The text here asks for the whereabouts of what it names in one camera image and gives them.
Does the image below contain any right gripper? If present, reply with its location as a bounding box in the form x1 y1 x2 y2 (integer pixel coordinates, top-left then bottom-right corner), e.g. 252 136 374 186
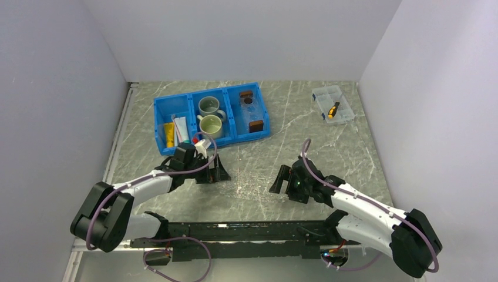
270 164 311 204

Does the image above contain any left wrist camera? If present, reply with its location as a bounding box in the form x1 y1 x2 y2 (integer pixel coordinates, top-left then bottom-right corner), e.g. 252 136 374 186
193 137 212 158

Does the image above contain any yellow toothpaste tube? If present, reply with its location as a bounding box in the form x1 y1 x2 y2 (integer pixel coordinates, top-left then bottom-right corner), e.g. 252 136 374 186
163 122 175 148

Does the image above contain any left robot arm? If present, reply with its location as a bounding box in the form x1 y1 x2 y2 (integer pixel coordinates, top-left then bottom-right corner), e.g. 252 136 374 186
70 143 231 253

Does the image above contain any blue three-compartment bin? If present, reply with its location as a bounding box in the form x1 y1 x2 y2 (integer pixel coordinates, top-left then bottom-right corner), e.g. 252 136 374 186
153 82 270 156

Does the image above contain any grey ceramic mug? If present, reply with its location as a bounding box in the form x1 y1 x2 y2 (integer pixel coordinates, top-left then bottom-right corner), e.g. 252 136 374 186
198 96 227 122

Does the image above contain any clear plastic organizer box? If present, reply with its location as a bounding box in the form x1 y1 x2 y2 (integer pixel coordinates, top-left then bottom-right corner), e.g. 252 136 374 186
312 85 355 125

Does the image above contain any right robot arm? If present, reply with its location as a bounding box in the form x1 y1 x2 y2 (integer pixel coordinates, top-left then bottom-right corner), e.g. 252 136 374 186
269 157 442 278

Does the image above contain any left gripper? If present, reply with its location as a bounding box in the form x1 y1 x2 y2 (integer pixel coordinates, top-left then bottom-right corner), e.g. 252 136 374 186
184 153 231 184

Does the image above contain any clear holder with wooden ends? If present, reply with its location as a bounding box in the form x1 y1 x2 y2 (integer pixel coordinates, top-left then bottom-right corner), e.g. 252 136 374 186
239 90 264 133

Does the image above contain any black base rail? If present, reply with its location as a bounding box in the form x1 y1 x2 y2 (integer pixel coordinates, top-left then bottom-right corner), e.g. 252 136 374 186
130 220 344 262

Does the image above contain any yellow black screwdriver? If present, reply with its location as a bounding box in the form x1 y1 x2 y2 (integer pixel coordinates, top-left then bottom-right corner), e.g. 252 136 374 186
327 101 340 119

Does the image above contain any white toothpaste tube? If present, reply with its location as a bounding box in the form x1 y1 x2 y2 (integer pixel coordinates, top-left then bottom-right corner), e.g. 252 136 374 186
175 117 191 143

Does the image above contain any green ceramic mug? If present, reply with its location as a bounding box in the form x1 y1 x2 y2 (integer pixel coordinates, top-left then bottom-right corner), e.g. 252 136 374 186
197 115 224 139

